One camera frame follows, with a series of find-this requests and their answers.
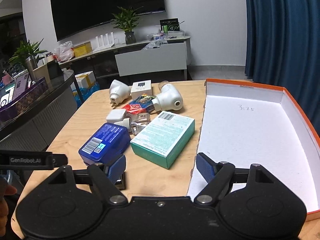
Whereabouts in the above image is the small black box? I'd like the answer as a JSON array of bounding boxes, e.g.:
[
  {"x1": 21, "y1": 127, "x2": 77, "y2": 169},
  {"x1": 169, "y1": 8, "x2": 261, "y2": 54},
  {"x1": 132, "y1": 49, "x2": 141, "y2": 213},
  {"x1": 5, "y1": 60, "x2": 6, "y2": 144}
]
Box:
[{"x1": 47, "y1": 61, "x2": 63, "y2": 80}]

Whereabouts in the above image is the orange box with white inside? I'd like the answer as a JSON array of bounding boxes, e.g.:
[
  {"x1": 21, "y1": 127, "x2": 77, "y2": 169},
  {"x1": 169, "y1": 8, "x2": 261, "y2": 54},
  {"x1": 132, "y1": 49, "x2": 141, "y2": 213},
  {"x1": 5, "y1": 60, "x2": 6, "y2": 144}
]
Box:
[{"x1": 186, "y1": 78, "x2": 320, "y2": 222}]

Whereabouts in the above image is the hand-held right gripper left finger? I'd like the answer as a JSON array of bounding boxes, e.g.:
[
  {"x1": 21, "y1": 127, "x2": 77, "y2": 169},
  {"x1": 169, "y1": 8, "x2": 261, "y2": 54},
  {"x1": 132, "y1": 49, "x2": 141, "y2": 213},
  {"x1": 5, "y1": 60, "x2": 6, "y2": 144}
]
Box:
[{"x1": 47, "y1": 154, "x2": 128, "y2": 204}]

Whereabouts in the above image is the yellow cardboard box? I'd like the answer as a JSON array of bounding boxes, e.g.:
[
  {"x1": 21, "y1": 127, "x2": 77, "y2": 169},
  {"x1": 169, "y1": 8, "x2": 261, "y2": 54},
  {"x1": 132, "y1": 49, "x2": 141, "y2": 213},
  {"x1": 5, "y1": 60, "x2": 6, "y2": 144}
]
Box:
[{"x1": 73, "y1": 42, "x2": 92, "y2": 57}]

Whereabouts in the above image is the blue plastic bag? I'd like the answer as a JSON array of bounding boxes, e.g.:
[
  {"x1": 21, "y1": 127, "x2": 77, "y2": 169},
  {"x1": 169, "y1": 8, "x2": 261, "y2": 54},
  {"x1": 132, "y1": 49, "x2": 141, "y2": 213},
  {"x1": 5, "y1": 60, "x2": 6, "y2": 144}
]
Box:
[{"x1": 72, "y1": 82, "x2": 100, "y2": 105}]

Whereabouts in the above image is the white charger packaging box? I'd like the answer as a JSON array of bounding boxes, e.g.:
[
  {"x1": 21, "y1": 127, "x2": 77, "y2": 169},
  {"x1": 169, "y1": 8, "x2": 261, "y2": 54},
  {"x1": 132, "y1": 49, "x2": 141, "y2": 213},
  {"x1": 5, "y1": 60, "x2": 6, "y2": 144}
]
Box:
[{"x1": 130, "y1": 80, "x2": 152, "y2": 100}]

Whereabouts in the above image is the black and green box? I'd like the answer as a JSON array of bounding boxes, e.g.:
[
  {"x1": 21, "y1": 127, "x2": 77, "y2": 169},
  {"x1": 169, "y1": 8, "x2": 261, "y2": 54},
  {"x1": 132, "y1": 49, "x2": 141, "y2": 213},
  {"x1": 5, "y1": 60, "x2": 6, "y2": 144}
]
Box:
[{"x1": 160, "y1": 18, "x2": 181, "y2": 32}]

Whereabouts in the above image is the steel tumbler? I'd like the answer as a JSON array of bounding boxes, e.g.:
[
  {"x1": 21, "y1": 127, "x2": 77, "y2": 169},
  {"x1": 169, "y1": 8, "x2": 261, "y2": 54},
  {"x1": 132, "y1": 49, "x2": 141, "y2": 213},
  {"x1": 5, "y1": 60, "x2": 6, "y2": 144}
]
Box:
[{"x1": 25, "y1": 56, "x2": 38, "y2": 80}]

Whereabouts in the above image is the white router with antennas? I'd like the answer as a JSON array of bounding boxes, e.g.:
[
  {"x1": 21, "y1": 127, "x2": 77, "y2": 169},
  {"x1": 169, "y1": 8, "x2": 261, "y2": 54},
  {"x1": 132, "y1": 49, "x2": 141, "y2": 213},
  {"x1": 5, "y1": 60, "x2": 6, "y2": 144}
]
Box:
[{"x1": 93, "y1": 32, "x2": 118, "y2": 52}]

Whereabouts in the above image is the black ribbed counter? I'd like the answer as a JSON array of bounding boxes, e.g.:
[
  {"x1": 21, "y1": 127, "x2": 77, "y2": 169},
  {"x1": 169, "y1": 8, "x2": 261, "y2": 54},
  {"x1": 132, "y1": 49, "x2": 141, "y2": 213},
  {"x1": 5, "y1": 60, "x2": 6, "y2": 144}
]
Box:
[{"x1": 0, "y1": 70, "x2": 78, "y2": 153}]

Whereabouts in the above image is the person's left hand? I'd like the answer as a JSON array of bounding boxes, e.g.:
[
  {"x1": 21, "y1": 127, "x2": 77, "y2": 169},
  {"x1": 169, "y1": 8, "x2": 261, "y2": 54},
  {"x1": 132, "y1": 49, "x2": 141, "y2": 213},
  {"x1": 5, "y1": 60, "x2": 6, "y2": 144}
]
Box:
[{"x1": 0, "y1": 179, "x2": 18, "y2": 230}]

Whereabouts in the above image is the pile of clear plastic bags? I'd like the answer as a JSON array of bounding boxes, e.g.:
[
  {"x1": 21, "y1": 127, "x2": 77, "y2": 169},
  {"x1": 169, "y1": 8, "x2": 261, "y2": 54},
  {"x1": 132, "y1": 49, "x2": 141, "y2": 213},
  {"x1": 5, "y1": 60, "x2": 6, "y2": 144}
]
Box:
[{"x1": 143, "y1": 41, "x2": 167, "y2": 50}]

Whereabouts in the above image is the grey television console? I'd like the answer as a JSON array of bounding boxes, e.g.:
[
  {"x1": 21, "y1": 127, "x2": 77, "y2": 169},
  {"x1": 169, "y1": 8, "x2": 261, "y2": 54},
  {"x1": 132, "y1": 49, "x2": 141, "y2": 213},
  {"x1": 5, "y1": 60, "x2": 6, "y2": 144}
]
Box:
[{"x1": 37, "y1": 36, "x2": 192, "y2": 80}]

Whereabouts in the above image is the red and blue card pack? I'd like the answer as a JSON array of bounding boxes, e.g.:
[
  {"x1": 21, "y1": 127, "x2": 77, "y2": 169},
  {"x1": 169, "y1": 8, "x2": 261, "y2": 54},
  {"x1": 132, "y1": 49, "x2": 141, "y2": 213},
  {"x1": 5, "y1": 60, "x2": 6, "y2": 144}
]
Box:
[{"x1": 122, "y1": 93, "x2": 157, "y2": 115}]

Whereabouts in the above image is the potted plant in dark vase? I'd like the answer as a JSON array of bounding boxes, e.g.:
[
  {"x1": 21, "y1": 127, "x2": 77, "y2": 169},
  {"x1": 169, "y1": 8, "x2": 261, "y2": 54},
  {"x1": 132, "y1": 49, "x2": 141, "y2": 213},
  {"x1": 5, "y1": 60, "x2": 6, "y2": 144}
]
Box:
[{"x1": 111, "y1": 6, "x2": 143, "y2": 45}]

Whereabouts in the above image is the white charger cube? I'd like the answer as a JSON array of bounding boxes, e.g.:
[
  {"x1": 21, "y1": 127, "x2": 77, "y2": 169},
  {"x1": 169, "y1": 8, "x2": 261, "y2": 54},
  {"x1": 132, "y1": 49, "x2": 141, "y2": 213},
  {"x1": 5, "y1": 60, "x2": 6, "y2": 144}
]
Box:
[{"x1": 106, "y1": 109, "x2": 125, "y2": 123}]

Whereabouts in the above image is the white and red plastic bag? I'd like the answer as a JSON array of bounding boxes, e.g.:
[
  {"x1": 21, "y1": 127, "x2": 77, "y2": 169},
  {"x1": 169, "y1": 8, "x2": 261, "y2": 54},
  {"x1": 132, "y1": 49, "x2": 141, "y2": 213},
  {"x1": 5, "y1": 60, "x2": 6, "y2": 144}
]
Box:
[{"x1": 53, "y1": 41, "x2": 75, "y2": 63}]

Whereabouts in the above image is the leafy green potted plant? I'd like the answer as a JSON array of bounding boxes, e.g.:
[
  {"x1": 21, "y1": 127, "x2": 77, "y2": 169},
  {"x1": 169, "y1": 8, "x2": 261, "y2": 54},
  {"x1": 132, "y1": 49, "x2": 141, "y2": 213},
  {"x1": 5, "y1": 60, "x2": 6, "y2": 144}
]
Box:
[{"x1": 8, "y1": 39, "x2": 48, "y2": 68}]

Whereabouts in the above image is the white plug-in device with bottle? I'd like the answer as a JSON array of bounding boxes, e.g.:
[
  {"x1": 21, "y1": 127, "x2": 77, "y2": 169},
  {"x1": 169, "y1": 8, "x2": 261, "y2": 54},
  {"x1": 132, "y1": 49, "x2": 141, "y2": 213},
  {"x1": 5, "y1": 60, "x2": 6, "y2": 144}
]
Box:
[{"x1": 151, "y1": 80, "x2": 184, "y2": 112}]

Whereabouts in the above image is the blue plastic box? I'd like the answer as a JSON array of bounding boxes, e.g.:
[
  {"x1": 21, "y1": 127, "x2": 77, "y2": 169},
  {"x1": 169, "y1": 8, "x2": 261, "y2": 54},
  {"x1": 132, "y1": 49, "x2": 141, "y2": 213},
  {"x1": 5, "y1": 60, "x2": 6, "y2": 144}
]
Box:
[{"x1": 78, "y1": 123, "x2": 132, "y2": 166}]

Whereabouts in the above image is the white foam box yellow tape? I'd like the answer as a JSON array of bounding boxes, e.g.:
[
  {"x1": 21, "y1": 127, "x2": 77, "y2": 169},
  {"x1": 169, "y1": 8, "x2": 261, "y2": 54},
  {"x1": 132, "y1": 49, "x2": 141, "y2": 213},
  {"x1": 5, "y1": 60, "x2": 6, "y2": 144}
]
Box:
[{"x1": 74, "y1": 70, "x2": 97, "y2": 90}]

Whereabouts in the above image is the dark blue curtain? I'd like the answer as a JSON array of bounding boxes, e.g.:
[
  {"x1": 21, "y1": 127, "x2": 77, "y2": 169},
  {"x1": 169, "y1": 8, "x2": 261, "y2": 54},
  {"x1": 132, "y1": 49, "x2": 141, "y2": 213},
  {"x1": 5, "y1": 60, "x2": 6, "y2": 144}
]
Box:
[{"x1": 244, "y1": 0, "x2": 320, "y2": 120}]

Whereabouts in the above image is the clear bottle with white cap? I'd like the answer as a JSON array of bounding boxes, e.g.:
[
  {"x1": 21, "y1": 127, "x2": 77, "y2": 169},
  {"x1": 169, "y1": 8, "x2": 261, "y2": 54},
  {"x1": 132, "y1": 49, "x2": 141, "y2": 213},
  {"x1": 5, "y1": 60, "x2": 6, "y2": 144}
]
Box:
[{"x1": 115, "y1": 112, "x2": 151, "y2": 136}]

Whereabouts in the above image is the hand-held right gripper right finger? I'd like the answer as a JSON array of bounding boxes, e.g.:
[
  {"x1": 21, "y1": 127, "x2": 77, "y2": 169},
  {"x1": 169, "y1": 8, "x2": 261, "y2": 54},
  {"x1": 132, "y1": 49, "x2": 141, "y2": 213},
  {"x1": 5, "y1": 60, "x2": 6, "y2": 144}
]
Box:
[{"x1": 194, "y1": 152, "x2": 275, "y2": 204}]

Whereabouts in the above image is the teal cardboard box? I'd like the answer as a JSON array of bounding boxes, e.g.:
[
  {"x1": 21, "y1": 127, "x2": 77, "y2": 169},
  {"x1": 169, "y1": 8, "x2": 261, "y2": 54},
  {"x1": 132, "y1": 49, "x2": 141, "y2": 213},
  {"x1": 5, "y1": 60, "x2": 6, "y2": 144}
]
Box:
[{"x1": 130, "y1": 111, "x2": 195, "y2": 170}]

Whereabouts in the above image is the black wall television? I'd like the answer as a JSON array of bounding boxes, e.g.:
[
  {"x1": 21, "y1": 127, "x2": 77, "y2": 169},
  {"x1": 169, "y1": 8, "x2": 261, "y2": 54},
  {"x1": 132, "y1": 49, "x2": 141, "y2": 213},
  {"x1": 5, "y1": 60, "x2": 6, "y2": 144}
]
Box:
[{"x1": 49, "y1": 0, "x2": 166, "y2": 42}]

